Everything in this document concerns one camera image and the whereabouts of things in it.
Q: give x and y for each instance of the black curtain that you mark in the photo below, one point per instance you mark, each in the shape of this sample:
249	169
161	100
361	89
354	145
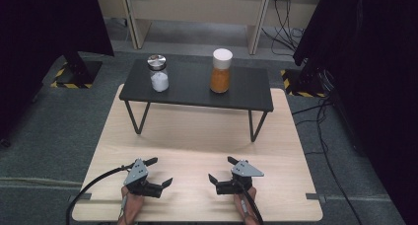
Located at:
378	70
39	37

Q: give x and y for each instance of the glass jar with metal lid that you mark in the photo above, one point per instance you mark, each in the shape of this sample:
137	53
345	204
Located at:
159	78

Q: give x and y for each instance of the black stand base hazard tape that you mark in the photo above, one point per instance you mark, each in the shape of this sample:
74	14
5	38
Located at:
79	73
302	83

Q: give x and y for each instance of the black shelf with metal legs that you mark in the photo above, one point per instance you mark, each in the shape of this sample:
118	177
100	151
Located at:
197	90

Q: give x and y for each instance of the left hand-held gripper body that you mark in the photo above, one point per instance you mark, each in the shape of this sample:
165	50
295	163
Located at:
136	174

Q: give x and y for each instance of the person's left hand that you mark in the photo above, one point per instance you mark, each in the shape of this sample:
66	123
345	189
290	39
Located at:
131	207

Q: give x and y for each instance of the light wooden desk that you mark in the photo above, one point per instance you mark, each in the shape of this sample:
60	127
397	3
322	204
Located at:
197	4

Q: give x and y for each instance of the orange jar with white lid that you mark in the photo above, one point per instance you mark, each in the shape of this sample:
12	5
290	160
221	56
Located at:
220	78

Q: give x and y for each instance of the person's right hand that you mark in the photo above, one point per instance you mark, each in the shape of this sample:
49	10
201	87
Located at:
243	208

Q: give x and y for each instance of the grey table edge bracket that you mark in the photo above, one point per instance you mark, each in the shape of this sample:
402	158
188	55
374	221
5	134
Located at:
314	196
80	196

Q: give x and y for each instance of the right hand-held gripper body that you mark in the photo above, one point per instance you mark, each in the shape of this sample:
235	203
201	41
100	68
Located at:
244	170

